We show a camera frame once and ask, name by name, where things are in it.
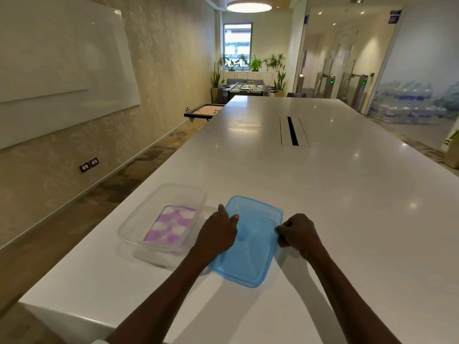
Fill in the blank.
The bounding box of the table cable slot cover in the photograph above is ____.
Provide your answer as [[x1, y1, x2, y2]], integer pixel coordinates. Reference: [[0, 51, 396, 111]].
[[279, 116, 311, 147]]

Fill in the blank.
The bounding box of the blue plastic container lid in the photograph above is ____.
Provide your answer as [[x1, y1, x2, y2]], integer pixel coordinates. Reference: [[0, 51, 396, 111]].
[[209, 195, 284, 288]]

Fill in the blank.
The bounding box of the row of green potted plants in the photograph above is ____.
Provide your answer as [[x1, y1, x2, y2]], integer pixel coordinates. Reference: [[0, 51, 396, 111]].
[[217, 52, 286, 72]]

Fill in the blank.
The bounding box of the person's right hand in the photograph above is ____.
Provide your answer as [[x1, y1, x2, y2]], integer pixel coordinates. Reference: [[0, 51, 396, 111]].
[[275, 213, 324, 261]]

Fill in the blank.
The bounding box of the white wall board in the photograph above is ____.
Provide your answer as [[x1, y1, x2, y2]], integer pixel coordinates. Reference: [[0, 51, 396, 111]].
[[0, 0, 141, 150]]

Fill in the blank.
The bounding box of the stack of water bottle packs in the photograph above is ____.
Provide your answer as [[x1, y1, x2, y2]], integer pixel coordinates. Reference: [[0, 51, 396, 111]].
[[369, 81, 459, 124]]

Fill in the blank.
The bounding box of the cardboard box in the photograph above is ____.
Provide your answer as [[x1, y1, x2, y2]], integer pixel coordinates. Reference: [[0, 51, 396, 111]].
[[444, 130, 459, 169]]

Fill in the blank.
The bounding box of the person's left hand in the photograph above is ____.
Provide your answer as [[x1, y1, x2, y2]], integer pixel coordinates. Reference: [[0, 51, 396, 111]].
[[195, 204, 240, 263]]

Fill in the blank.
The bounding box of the purple and white cloth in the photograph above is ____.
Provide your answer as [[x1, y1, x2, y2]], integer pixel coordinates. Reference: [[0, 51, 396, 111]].
[[143, 205, 197, 246]]

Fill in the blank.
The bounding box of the foosball table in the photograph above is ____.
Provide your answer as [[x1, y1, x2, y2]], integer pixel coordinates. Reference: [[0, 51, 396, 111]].
[[219, 82, 279, 97]]

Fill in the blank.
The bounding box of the green snake plant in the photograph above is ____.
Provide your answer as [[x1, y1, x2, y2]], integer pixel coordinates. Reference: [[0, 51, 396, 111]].
[[273, 65, 288, 97]]

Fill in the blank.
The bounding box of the grey sofa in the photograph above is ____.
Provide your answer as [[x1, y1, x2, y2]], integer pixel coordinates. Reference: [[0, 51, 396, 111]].
[[226, 78, 265, 87]]

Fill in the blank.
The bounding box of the tall green potted plant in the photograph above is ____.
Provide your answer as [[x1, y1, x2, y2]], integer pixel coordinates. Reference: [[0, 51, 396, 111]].
[[210, 61, 225, 104]]

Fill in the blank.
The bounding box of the black framed game board table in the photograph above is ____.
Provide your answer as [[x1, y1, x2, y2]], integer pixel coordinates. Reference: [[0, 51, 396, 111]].
[[184, 103, 226, 122]]

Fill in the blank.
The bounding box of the round ceiling lamp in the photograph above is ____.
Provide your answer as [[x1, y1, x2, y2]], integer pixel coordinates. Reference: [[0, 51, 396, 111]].
[[227, 0, 273, 13]]

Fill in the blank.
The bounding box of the turnstile gate with green light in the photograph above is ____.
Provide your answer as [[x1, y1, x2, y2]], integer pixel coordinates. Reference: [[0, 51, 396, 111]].
[[341, 72, 375, 112], [315, 72, 338, 99]]

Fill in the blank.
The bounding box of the clear plastic container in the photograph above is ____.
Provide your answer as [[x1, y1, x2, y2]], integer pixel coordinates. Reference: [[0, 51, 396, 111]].
[[117, 183, 220, 272]]

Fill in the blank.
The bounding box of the person's right forearm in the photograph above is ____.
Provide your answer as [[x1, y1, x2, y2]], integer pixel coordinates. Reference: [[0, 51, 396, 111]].
[[297, 243, 401, 344]]

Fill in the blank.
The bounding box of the person's left forearm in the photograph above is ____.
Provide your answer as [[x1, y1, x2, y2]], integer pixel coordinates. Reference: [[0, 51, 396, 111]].
[[105, 244, 218, 344]]

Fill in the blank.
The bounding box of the window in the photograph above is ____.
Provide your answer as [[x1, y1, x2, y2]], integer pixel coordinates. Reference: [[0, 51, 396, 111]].
[[223, 23, 254, 57]]

